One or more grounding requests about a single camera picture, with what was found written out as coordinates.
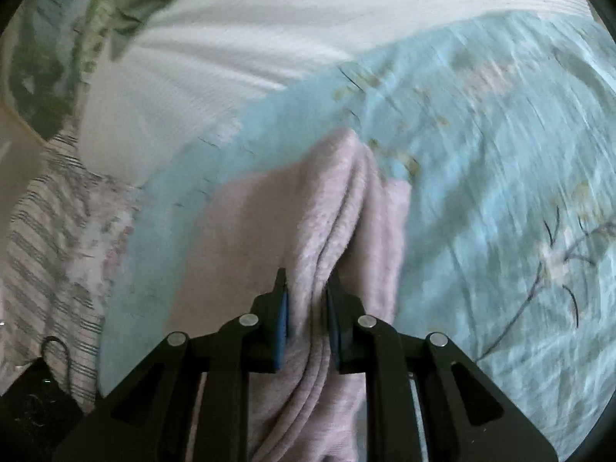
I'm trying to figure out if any black bag with cord loop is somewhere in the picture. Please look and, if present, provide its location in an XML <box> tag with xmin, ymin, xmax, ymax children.
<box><xmin>0</xmin><ymin>336</ymin><xmax>86</xmax><ymax>462</ymax></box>

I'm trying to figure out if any white striped pillow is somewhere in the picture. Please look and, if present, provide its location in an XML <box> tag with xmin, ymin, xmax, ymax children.
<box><xmin>77</xmin><ymin>0</ymin><xmax>594</xmax><ymax>189</ymax></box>

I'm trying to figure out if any mauve knit sweater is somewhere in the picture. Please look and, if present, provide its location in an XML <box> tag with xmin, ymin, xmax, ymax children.
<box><xmin>166</xmin><ymin>127</ymin><xmax>415</xmax><ymax>462</ymax></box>

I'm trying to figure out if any pink floral cloth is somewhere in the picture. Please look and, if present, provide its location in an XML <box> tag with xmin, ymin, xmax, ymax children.
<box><xmin>67</xmin><ymin>173</ymin><xmax>143</xmax><ymax>310</ymax></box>

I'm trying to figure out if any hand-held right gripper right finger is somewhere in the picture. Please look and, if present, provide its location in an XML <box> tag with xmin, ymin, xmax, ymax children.
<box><xmin>326</xmin><ymin>269</ymin><xmax>559</xmax><ymax>462</ymax></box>

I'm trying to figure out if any plaid blanket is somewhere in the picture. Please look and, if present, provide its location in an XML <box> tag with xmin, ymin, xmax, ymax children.
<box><xmin>7</xmin><ymin>132</ymin><xmax>141</xmax><ymax>406</ymax></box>

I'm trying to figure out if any light blue floral bedsheet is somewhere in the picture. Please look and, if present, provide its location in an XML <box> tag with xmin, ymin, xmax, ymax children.
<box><xmin>99</xmin><ymin>10</ymin><xmax>616</xmax><ymax>461</ymax></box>

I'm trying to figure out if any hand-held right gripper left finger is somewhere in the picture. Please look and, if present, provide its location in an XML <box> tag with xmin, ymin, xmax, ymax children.
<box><xmin>52</xmin><ymin>267</ymin><xmax>290</xmax><ymax>462</ymax></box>

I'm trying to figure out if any green landscape print fabric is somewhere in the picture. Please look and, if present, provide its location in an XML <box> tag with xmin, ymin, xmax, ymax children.
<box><xmin>8</xmin><ymin>0</ymin><xmax>233</xmax><ymax>143</ymax></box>

